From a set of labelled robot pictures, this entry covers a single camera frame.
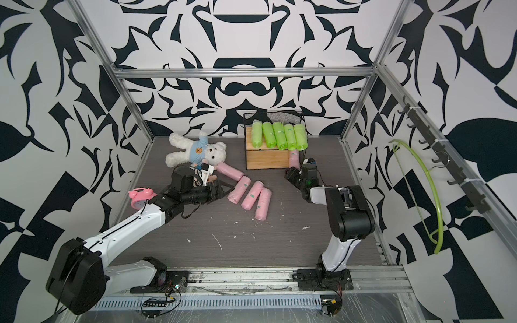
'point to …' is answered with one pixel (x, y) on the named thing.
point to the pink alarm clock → (139, 196)
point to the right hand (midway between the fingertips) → (289, 169)
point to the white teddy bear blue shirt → (198, 152)
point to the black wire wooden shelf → (264, 157)
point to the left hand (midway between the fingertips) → (229, 186)
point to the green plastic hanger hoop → (392, 142)
